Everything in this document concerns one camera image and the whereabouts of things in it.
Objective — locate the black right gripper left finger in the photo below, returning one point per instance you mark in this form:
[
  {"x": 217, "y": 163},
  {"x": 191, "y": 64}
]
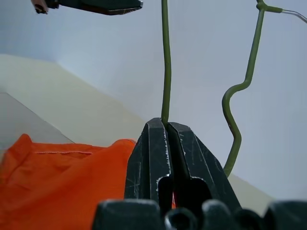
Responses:
[{"x": 146, "y": 163}]

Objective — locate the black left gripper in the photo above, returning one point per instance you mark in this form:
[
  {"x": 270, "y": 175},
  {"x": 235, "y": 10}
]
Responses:
[{"x": 44, "y": 5}]

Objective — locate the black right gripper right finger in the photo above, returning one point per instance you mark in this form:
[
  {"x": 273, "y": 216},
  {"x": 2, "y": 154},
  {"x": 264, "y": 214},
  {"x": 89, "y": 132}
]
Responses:
[{"x": 201, "y": 158}]

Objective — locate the orange shorts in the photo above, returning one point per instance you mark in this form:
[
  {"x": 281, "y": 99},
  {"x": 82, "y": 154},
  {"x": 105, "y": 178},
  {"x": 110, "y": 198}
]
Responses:
[{"x": 60, "y": 182}]

